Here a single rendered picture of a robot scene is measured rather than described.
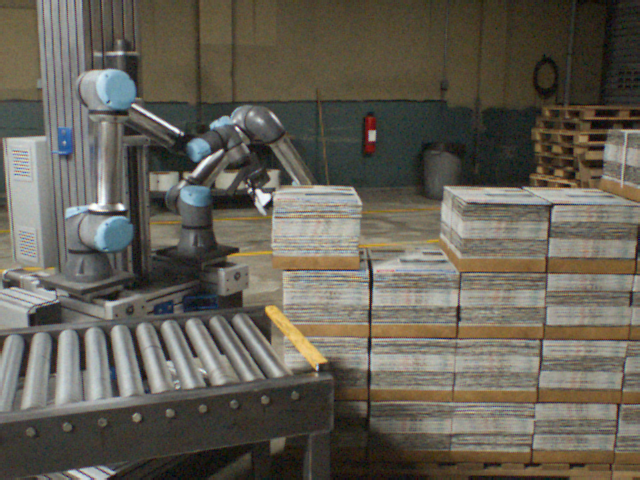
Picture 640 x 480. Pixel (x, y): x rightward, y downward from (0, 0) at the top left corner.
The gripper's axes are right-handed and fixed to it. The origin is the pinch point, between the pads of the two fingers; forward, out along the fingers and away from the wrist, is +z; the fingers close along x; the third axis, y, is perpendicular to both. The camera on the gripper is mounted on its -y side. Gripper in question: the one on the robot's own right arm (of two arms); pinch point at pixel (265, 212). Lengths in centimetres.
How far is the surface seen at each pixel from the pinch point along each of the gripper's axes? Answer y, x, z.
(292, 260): 3.2, -19.4, 16.1
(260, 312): -6, -52, 19
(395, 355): 17, -19, 61
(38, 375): -44, -99, -3
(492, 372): 43, -18, 83
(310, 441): 0, -99, 38
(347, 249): 20.3, -17.5, 22.0
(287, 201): 11.3, -19.2, -1.4
